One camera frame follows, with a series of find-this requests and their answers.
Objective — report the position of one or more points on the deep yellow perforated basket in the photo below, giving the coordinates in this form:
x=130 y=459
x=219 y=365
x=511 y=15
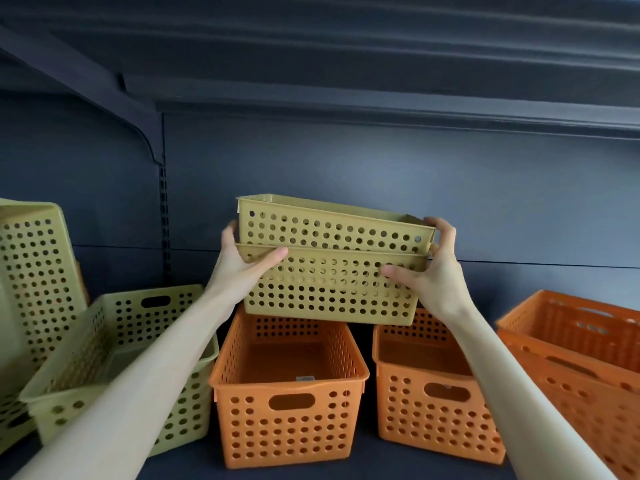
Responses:
x=335 y=289

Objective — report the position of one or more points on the person's right thumb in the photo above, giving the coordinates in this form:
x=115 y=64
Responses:
x=402 y=273

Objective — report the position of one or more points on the dark metal shelf bracket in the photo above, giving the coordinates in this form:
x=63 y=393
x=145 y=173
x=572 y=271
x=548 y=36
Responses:
x=90 y=84

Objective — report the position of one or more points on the person's right forearm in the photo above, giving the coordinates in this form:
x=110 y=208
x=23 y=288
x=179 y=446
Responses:
x=515 y=394

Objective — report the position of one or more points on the dark metal shelf board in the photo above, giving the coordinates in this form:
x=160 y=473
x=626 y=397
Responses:
x=350 y=59

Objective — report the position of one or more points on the person's left hand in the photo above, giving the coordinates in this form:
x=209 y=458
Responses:
x=230 y=277

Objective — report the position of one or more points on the orange perforated plastic basket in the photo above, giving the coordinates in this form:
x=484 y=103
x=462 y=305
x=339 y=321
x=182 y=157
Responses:
x=430 y=419
x=590 y=319
x=590 y=409
x=287 y=424

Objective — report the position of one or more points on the person's right hand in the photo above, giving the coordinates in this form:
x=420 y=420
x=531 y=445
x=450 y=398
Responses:
x=442 y=287

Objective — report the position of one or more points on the small grey label sticker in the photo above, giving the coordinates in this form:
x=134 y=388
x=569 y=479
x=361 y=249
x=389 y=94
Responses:
x=305 y=378

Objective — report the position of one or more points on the tall yellow perforated basket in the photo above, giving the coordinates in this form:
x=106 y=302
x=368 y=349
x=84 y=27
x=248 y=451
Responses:
x=35 y=274

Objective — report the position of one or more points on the pale green perforated basket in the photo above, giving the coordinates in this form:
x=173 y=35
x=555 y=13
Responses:
x=125 y=319
x=12 y=419

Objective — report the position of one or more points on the person's left thumb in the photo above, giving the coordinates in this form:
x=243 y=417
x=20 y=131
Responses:
x=270 y=259

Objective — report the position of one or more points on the dark slotted shelf upright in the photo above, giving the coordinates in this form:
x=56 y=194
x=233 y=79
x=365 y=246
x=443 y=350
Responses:
x=164 y=214

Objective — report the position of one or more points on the shallow yellow perforated basket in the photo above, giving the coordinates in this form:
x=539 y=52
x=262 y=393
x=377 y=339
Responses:
x=330 y=227

